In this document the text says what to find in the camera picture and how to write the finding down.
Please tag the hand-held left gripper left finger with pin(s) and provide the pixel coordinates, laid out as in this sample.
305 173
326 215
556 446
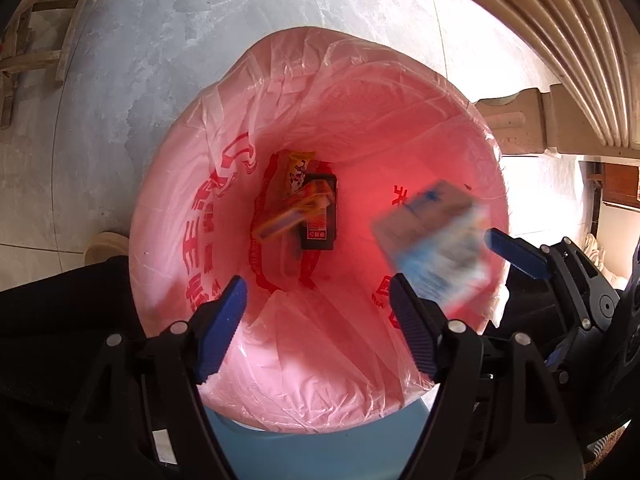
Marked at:
220 332

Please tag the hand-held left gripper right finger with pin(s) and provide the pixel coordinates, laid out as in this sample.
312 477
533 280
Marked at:
415 330

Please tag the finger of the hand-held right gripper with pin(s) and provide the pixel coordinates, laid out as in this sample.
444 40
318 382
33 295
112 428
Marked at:
520 257

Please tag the blue white milk carton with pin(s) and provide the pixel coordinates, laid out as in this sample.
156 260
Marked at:
435 240

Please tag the dark grey box red label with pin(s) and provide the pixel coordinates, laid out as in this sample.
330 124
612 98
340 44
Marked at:
320 230

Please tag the orange yellow wrapper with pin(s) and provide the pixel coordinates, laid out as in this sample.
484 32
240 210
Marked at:
290 212

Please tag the blue plastic bin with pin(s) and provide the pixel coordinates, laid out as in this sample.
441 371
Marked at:
310 455

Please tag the yellow snack wrapper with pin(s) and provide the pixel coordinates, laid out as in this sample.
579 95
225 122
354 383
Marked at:
296 167

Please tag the pink lined trash bin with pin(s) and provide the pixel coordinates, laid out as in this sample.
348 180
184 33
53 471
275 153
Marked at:
350 125

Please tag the white crumpled cloth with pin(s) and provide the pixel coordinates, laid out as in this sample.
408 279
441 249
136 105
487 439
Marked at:
605 265

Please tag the brown wooden cabinet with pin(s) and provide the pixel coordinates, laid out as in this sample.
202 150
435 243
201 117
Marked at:
620 180

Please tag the beige slipper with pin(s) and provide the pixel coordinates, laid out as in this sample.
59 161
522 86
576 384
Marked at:
107 247

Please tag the cream wooden coffee table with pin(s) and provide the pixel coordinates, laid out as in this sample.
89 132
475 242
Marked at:
575 35

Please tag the wooden stool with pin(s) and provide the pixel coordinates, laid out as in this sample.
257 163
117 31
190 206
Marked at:
67 45

